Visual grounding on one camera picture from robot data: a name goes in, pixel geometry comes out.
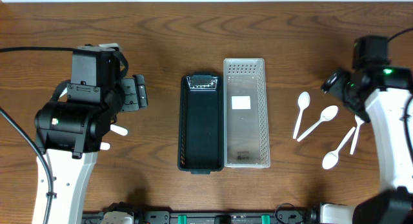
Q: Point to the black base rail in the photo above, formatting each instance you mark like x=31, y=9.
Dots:
x=126, y=213

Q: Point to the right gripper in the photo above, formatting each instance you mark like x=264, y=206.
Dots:
x=333, y=84

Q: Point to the white spoon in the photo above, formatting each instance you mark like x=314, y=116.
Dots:
x=359, y=122
x=327, y=114
x=331, y=158
x=302, y=102

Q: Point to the black plastic basket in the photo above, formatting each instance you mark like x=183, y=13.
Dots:
x=200, y=147

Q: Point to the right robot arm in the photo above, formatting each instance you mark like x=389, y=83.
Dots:
x=381, y=95

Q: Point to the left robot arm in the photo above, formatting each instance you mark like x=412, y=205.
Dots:
x=70, y=127

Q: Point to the white fork middle left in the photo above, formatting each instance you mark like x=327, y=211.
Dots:
x=119, y=130

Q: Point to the clear plastic basket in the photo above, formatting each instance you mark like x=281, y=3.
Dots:
x=246, y=143

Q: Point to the white fork lower left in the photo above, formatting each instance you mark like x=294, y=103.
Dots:
x=104, y=146

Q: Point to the white fork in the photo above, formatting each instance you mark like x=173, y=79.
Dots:
x=119, y=130
x=104, y=146

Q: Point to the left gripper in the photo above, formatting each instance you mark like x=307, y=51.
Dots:
x=133, y=93

